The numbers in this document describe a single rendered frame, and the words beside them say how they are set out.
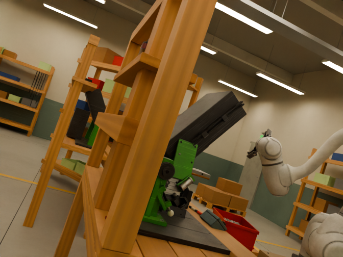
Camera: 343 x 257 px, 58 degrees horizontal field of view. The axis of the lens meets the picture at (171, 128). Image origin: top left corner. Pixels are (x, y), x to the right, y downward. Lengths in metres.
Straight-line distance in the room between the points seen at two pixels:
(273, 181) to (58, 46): 9.64
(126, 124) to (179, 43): 0.31
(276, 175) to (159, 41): 0.82
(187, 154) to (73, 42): 9.28
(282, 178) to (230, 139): 10.52
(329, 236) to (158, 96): 0.84
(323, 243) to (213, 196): 6.40
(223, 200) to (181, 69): 7.04
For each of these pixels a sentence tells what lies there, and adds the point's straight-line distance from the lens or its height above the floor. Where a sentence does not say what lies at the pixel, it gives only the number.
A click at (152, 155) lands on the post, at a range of 0.94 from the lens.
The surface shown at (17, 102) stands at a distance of 10.08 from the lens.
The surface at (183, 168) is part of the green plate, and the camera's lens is 1.65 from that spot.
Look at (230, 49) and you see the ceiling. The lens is 9.75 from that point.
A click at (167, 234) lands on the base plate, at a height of 0.90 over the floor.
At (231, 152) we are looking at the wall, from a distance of 12.13.
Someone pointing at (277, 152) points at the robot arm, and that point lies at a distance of 1.50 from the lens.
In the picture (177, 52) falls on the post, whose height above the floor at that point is 1.51.
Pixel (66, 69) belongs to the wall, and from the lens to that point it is 10.57.
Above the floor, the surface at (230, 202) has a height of 0.27.
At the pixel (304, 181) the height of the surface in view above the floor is 1.37.
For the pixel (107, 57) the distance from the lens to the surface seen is 5.49.
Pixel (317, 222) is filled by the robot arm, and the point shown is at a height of 1.11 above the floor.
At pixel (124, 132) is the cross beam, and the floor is 1.22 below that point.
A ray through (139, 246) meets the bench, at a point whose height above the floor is 0.88.
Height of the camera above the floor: 1.25
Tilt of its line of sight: 2 degrees up
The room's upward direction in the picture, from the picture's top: 19 degrees clockwise
